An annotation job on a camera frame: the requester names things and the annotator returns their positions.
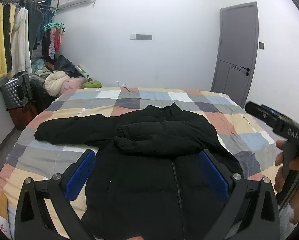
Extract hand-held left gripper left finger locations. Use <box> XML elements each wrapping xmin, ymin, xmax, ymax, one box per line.
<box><xmin>14</xmin><ymin>149</ymin><xmax>97</xmax><ymax>240</ymax></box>

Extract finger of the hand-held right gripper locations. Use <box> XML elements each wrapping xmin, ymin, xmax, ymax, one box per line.
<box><xmin>262</xmin><ymin>104</ymin><xmax>287</xmax><ymax>120</ymax></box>
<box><xmin>245</xmin><ymin>101</ymin><xmax>278</xmax><ymax>131</ymax></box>

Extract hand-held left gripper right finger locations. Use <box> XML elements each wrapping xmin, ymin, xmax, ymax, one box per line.
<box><xmin>199</xmin><ymin>149</ymin><xmax>281</xmax><ymax>240</ymax></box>

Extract black puffer jacket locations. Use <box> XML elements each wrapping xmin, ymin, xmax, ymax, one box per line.
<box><xmin>34</xmin><ymin>102</ymin><xmax>244</xmax><ymax>240</ymax></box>

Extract pile of light clothes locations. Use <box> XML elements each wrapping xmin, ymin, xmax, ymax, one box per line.
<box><xmin>31</xmin><ymin>55</ymin><xmax>55</xmax><ymax>80</ymax></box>

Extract hanging small clothes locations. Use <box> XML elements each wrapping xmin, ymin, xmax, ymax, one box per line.
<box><xmin>42</xmin><ymin>27</ymin><xmax>65</xmax><ymax>60</ymax></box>

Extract grey door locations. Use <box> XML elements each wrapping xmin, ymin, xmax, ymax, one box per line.
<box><xmin>210</xmin><ymin>1</ymin><xmax>259</xmax><ymax>103</ymax></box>

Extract red suitcase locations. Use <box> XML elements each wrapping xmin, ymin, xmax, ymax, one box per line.
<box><xmin>8</xmin><ymin>102</ymin><xmax>39</xmax><ymax>131</ymax></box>

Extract black bag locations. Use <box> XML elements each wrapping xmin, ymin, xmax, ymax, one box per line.
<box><xmin>29</xmin><ymin>76</ymin><xmax>57</xmax><ymax>111</ymax></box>

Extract green stool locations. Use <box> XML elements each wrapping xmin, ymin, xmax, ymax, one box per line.
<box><xmin>84</xmin><ymin>80</ymin><xmax>102</xmax><ymax>89</ymax></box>

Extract pink garment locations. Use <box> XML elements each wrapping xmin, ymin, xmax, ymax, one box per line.
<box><xmin>61</xmin><ymin>77</ymin><xmax>86</xmax><ymax>93</ymax></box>

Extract patchwork quilt bed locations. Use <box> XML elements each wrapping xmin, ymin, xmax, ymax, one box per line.
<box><xmin>0</xmin><ymin>87</ymin><xmax>285</xmax><ymax>233</ymax></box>

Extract cream plush coat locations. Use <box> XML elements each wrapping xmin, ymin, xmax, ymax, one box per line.
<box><xmin>44</xmin><ymin>71</ymin><xmax>70</xmax><ymax>97</ymax></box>

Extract white handwritten label strip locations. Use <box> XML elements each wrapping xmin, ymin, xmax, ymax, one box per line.
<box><xmin>0</xmin><ymin>212</ymin><xmax>11</xmax><ymax>233</ymax></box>

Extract white bottle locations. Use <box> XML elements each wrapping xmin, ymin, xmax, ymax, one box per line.
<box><xmin>76</xmin><ymin>65</ymin><xmax>88</xmax><ymax>77</ymax></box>

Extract grey suitcase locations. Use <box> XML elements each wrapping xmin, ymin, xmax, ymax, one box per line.
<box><xmin>0</xmin><ymin>74</ymin><xmax>37</xmax><ymax>111</ymax></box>

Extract black jacket pile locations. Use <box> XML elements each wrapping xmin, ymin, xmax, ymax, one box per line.
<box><xmin>53</xmin><ymin>54</ymin><xmax>78</xmax><ymax>77</ymax></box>

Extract white hoodie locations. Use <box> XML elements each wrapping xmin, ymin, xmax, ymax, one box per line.
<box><xmin>11</xmin><ymin>7</ymin><xmax>33</xmax><ymax>77</ymax></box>

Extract green clip hanger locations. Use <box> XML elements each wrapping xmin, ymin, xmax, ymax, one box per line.
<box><xmin>44</xmin><ymin>22</ymin><xmax>65</xmax><ymax>31</ymax></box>

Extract dark striped hanging garment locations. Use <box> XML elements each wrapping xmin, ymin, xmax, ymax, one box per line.
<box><xmin>3</xmin><ymin>4</ymin><xmax>14</xmax><ymax>78</ymax></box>

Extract dark grey hanging pants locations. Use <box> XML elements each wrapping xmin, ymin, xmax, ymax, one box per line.
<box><xmin>27</xmin><ymin>1</ymin><xmax>44</xmax><ymax>51</ymax></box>

